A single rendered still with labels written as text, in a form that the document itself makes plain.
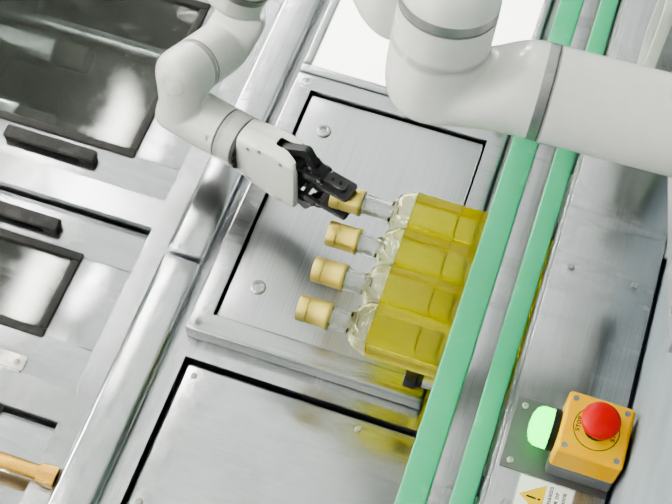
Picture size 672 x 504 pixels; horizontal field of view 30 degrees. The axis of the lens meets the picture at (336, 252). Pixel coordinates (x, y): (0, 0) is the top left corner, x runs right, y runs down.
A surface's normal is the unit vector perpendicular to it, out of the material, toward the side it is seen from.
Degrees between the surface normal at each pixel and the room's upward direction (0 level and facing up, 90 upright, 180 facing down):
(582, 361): 90
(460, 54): 122
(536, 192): 90
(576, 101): 93
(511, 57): 49
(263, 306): 90
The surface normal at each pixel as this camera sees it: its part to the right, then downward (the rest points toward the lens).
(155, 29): 0.03, -0.50
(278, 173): -0.55, 0.69
